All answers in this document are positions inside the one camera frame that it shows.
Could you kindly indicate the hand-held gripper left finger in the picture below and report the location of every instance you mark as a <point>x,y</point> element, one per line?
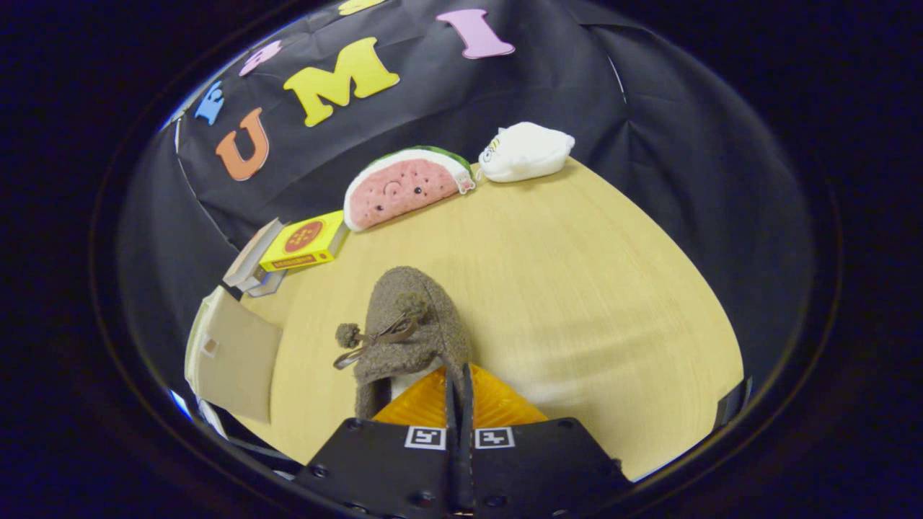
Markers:
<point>382,468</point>

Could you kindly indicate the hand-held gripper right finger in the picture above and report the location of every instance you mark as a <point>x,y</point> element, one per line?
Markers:
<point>541,468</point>

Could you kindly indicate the brown fuzzy shoe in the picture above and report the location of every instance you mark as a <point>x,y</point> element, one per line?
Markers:
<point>422,324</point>

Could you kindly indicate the beige fabric storage box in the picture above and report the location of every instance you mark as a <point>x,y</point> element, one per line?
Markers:
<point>241,360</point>

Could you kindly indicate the blue book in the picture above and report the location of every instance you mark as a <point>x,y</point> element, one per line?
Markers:
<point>270,285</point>

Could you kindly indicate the grey book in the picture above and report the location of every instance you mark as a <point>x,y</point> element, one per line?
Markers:
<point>254,280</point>

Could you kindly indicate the yellow book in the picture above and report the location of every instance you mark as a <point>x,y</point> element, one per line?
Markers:
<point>303,241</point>

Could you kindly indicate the watermelon slice plush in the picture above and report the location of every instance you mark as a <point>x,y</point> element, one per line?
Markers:
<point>400,191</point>

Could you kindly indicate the white plush toy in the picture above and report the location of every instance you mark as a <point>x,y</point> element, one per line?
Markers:
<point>526,151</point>

